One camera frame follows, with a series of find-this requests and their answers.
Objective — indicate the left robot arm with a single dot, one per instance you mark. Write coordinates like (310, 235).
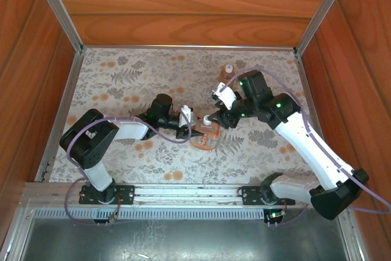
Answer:
(88, 145)

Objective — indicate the slanted aluminium frame post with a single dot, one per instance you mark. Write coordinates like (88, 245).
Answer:
(323, 7)
(58, 7)

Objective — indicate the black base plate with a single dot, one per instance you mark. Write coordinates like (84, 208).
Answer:
(126, 195)
(249, 195)

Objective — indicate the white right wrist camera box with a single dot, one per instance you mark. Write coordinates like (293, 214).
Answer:
(226, 97)

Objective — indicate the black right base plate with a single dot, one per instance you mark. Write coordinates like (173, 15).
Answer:
(249, 195)

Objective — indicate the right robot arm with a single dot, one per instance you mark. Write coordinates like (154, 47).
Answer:
(308, 148)

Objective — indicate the wide square orange bottle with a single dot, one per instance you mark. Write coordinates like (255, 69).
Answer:
(204, 141)

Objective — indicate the aluminium mounting rail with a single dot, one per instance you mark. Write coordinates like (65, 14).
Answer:
(183, 192)

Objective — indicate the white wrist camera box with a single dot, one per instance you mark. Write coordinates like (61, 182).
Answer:
(186, 114)
(226, 97)

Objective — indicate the grey metal sheet panel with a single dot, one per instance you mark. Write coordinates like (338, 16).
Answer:
(183, 242)

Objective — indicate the slim bottle red label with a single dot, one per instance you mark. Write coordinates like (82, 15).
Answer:
(227, 77)

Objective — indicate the small circuit board green light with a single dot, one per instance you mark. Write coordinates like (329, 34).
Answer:
(275, 215)

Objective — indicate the floral table cloth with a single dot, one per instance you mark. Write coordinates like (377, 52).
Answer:
(146, 163)

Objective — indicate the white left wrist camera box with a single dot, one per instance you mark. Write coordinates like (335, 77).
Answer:
(186, 114)

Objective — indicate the aluminium table edge rail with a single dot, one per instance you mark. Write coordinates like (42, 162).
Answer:
(183, 47)

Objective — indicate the aluminium table side rail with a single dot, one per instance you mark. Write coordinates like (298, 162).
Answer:
(306, 90)

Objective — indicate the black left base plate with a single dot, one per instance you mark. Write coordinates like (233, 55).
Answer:
(126, 195)

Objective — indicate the aluminium lower frame bar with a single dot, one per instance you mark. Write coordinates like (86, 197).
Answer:
(15, 236)
(353, 236)

